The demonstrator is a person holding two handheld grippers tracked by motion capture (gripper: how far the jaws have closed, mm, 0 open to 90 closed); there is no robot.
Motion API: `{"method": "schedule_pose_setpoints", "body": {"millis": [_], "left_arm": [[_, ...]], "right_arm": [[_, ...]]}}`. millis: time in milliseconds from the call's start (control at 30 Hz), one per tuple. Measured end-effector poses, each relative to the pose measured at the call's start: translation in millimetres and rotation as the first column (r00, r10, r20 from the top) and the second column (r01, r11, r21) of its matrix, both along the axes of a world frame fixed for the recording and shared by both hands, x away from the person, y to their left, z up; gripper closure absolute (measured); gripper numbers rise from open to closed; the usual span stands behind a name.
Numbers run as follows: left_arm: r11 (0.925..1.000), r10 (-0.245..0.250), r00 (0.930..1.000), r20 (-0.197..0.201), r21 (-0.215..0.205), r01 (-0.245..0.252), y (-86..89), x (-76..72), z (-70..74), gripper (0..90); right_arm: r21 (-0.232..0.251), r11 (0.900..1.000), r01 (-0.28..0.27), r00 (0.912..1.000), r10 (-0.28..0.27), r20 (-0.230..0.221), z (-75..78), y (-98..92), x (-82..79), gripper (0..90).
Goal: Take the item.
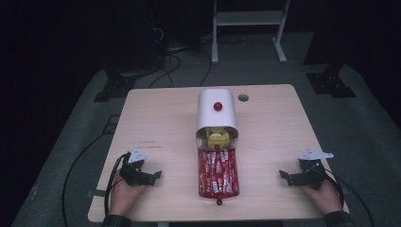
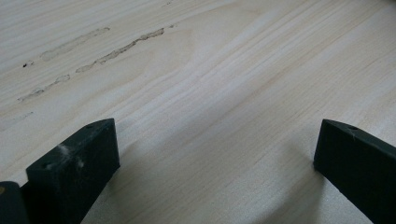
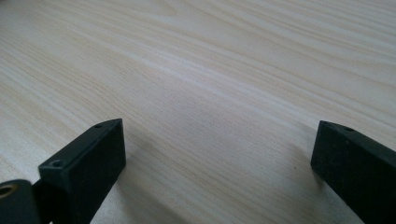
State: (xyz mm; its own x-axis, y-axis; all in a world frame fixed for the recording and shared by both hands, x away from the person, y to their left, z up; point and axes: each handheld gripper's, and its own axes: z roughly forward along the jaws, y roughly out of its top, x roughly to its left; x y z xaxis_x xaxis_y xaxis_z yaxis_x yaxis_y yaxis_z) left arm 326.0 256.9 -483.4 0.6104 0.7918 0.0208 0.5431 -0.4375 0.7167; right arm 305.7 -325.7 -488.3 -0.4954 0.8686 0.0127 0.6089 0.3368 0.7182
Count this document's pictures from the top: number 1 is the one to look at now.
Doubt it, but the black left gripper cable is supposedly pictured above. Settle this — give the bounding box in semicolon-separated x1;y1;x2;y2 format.
103;151;131;218

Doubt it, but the person's left hand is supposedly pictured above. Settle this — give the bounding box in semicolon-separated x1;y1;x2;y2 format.
108;169;148;218

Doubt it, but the person's right hand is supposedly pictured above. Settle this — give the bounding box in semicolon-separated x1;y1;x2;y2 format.
299;179;344;216

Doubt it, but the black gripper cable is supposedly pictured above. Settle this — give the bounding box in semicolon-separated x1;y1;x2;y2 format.
103;151;131;218
321;166;376;227

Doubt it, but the clear plastic container red knob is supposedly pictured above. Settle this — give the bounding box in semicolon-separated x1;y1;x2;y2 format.
195;125;241;206

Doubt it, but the pile of red snack packets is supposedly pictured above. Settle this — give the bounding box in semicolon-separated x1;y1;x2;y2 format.
198;148;239;199

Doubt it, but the long black floor cable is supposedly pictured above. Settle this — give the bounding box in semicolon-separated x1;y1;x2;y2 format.
61;126;118;227

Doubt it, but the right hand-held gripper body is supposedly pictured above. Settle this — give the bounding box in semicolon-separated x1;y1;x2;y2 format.
297;148;335;191

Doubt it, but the white metal desk frame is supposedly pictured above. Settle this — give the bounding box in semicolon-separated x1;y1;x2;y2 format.
211;0;291;65

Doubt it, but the white container cover red knob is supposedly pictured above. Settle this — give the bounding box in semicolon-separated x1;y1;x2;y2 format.
196;88;239;134

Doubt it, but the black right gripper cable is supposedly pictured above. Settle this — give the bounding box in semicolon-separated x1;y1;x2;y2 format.
321;166;376;227

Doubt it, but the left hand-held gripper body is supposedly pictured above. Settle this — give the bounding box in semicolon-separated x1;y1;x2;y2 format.
118;147;149;187

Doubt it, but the black stand base plate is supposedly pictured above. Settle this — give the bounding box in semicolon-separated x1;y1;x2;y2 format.
93;67;137;103
305;62;357;99

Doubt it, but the yellow round item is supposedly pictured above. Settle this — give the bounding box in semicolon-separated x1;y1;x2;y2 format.
204;126;231;150

